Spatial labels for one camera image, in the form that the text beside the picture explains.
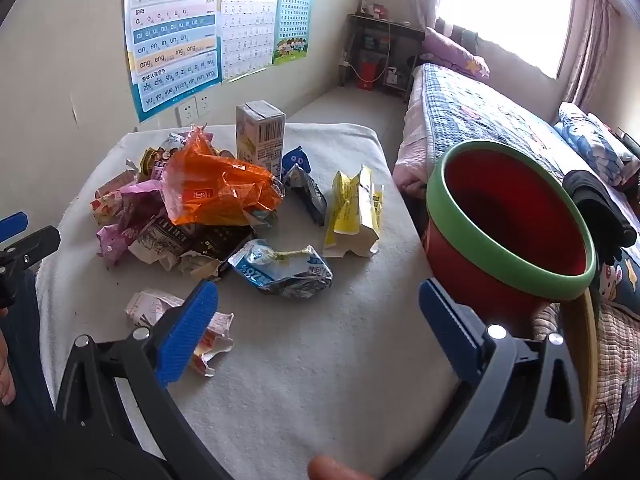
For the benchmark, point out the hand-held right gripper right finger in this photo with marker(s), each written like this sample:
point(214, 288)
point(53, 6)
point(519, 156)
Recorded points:
point(450, 330)

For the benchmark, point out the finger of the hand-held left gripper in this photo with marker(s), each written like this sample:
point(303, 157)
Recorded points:
point(12, 223)
point(35, 244)

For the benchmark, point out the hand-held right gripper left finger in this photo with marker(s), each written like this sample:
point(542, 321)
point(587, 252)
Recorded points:
point(187, 330)

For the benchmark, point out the red white paper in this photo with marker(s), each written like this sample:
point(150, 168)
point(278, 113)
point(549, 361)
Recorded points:
point(150, 310)

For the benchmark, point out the brown cigarette pack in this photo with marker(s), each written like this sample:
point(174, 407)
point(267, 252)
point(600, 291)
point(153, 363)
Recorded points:
point(222, 242)

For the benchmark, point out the pink snack wrapper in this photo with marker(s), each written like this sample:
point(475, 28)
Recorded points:
point(130, 210)

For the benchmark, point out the red bucket with green rim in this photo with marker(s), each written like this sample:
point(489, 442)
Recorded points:
point(505, 220)

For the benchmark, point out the person's left hand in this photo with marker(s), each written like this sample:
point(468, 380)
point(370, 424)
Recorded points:
point(5, 370)

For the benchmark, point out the person's right hand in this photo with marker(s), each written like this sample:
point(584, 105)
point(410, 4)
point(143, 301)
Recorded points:
point(340, 469)

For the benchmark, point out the person's dark pants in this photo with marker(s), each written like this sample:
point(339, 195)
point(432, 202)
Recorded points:
point(27, 340)

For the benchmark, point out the crumpled brown printed paper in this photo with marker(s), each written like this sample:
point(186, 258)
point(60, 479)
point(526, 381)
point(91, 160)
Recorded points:
point(155, 247)

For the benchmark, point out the pale floral wrapper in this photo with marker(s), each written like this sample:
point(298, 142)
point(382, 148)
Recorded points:
point(112, 197)

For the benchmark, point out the crumpled blue white wrapper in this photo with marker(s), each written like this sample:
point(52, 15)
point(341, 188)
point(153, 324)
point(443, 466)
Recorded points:
point(280, 270)

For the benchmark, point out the yellow snack packet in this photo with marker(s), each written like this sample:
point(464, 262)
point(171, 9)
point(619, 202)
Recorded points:
point(150, 160)

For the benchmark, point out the orange plastic wrapper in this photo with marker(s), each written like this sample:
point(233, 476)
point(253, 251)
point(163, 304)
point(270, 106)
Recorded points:
point(220, 185)

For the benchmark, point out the torn yellow wrapper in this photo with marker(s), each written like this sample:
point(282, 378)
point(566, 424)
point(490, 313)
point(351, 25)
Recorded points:
point(350, 210)

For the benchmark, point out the dark blue silver wrapper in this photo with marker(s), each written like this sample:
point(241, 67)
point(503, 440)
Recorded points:
point(307, 190)

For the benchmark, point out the black cloth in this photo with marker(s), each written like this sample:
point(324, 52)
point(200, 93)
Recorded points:
point(597, 210)

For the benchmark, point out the white milk carton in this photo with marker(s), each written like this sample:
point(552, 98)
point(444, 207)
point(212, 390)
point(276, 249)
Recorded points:
point(260, 132)

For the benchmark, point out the bed with patterned quilt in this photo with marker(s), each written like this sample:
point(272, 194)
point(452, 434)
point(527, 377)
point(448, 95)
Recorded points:
point(475, 110)

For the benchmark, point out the blue printed pillow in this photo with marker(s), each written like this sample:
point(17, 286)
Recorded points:
point(592, 140)

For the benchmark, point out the blue letter chart poster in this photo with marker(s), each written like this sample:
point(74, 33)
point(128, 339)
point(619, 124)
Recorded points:
point(170, 35)

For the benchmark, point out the small red bin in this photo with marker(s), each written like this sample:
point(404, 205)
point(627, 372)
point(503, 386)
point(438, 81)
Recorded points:
point(366, 74)

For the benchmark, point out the purple pillow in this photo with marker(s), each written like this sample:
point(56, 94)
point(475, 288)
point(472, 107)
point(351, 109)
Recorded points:
point(452, 52)

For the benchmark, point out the white table chart poster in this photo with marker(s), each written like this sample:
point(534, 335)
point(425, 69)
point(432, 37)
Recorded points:
point(250, 20)

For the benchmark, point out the black metal shelf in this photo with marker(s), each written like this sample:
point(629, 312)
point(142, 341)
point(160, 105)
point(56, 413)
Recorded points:
point(380, 25)

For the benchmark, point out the pink floral curtain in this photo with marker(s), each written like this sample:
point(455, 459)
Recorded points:
point(592, 50)

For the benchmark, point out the window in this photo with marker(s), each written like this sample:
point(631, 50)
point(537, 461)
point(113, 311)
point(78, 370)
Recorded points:
point(505, 5)

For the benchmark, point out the green bordered chart poster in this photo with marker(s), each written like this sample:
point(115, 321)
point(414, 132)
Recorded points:
point(295, 15)

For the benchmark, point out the tan wooden rail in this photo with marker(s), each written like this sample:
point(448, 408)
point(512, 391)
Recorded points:
point(586, 360)

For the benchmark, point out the white wall socket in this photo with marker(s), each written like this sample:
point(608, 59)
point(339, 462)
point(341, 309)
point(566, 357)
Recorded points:
point(186, 111)
point(203, 101)

